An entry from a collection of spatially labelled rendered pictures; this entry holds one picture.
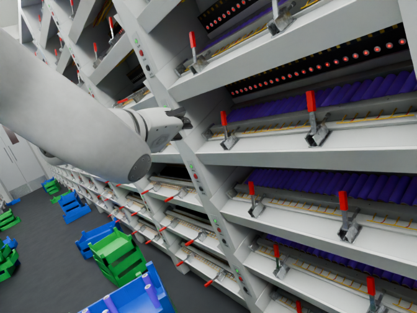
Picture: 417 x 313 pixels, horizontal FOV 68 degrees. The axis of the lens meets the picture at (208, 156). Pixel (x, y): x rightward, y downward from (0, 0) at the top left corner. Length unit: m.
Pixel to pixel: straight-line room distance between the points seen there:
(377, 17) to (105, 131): 0.35
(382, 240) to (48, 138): 0.54
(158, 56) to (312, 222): 0.57
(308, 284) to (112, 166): 0.61
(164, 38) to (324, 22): 0.53
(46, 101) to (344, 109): 0.44
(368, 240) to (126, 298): 0.66
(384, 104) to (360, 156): 0.09
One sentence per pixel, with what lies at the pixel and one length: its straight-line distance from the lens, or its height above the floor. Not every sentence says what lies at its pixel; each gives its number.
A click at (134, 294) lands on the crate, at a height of 0.41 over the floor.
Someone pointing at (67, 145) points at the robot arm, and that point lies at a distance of 0.39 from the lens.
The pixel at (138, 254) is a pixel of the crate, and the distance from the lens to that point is 1.98.
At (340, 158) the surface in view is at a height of 0.70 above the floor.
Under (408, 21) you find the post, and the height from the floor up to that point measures 0.86.
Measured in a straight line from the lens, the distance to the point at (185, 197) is 1.17.
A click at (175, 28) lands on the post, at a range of 0.94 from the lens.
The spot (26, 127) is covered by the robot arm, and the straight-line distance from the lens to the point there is 0.40.
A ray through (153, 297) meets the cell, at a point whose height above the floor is 0.44.
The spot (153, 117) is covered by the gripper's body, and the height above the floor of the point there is 0.86.
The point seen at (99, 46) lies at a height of 1.22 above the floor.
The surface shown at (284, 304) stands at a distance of 1.12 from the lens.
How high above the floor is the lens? 0.89
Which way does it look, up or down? 13 degrees down
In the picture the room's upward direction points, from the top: 23 degrees counter-clockwise
